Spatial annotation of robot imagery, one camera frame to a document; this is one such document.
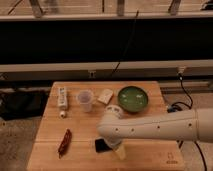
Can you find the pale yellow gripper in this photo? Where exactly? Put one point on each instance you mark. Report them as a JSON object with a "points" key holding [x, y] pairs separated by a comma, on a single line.
{"points": [[120, 151]]}

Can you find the black rectangular eraser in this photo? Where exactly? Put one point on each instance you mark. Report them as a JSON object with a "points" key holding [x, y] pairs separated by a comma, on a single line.
{"points": [[101, 146]]}

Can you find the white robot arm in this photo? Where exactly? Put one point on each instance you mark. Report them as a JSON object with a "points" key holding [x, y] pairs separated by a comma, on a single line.
{"points": [[187, 125]]}

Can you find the green ceramic bowl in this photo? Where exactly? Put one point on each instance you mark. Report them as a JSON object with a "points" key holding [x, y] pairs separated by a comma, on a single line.
{"points": [[132, 99]]}

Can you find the translucent plastic cup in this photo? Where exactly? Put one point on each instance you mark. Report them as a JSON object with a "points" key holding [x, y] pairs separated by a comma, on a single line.
{"points": [[85, 100]]}

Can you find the red chili pepper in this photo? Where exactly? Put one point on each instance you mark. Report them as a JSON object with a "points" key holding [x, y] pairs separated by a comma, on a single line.
{"points": [[65, 143]]}

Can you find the beige sponge block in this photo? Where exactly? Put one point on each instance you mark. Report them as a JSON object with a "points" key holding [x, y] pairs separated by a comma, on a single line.
{"points": [[105, 96]]}

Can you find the white toothpaste tube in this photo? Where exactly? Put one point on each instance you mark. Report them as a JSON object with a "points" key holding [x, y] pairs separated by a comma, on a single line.
{"points": [[62, 101]]}

